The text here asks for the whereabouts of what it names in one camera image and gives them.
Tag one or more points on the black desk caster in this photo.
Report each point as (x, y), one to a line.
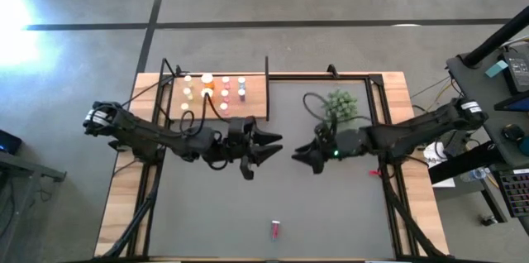
(488, 219)

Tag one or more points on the black desk beam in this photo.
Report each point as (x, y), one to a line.
(467, 164)

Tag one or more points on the small red clip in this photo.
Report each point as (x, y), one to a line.
(375, 173)

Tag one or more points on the teal round object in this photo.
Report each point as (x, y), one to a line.
(525, 146)

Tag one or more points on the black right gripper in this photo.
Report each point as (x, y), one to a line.
(320, 151)

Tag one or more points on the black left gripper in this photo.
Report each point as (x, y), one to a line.
(239, 143)

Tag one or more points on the black device blue light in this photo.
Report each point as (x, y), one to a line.
(8, 143)

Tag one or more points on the black backlit keyboard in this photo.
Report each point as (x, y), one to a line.
(516, 192)

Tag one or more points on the black tablet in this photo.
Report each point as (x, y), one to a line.
(514, 103)

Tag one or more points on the clear pill bottle yellow pills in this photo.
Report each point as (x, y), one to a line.
(184, 106)

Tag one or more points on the white paper sheet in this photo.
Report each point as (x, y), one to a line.
(443, 183)

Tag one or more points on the small teal box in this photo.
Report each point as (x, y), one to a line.
(497, 68)

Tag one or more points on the black round pole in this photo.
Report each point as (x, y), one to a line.
(496, 39)

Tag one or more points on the black control box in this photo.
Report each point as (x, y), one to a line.
(456, 143)

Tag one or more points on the orange pill bottle white cap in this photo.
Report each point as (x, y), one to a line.
(205, 92)
(207, 79)

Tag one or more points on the dark grey stand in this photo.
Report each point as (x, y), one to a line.
(25, 168)

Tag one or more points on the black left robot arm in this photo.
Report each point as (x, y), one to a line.
(140, 130)

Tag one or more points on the black metal table frame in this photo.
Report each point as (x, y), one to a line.
(297, 77)

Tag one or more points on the black power adapter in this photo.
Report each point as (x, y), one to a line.
(518, 70)

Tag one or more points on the grey table mat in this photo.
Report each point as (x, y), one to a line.
(206, 205)

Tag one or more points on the clear water bottle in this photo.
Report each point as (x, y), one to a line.
(475, 174)

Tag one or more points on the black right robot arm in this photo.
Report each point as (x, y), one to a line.
(413, 130)

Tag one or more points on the black computer mouse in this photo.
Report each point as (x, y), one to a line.
(512, 132)

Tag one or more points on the wooden shelf board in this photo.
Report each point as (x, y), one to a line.
(256, 106)

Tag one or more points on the grey side desk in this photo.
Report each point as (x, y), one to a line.
(475, 89)

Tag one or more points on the green artificial potted plant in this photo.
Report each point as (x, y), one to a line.
(341, 103)

